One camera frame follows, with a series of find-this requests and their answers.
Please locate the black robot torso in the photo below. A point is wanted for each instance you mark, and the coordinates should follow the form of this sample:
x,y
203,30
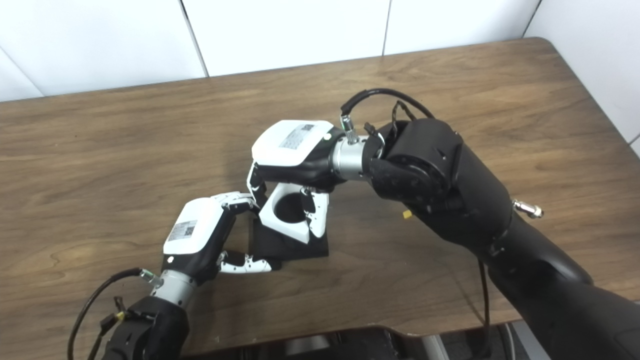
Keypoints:
x,y
350,347

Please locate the white square piece with hole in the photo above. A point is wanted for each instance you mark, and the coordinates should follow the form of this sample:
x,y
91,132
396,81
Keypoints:
x,y
272,215

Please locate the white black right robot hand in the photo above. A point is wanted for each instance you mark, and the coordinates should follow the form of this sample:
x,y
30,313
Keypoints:
x,y
290,145

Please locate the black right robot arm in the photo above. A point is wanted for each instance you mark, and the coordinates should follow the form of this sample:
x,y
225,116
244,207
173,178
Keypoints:
x,y
475,200

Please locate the black peg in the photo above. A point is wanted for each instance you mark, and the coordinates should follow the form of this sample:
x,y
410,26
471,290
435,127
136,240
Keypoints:
x,y
280,247

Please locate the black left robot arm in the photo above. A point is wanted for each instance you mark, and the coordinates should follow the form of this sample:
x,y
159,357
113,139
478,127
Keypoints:
x,y
150,330

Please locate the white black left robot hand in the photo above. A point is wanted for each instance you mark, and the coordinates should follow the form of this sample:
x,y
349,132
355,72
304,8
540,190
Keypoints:
x,y
195,227

